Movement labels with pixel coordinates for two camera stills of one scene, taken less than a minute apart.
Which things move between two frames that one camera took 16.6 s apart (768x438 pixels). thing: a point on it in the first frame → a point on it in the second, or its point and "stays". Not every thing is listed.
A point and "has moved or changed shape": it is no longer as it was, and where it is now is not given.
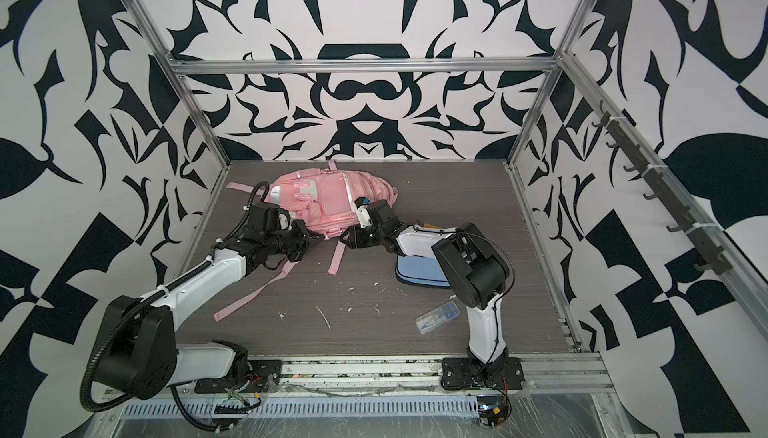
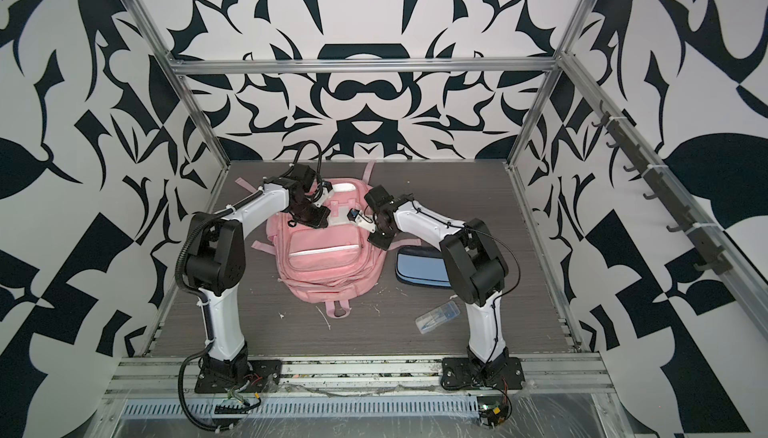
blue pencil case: x=422 y=270 stays
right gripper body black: x=367 y=237 → x=381 y=238
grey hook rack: x=712 y=257 stays
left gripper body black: x=279 y=243 → x=312 y=215
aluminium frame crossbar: x=365 y=65 stays
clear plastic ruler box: x=436 y=317 stays
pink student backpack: x=325 y=199 has moved or changed shape
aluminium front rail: x=566 y=374 stays
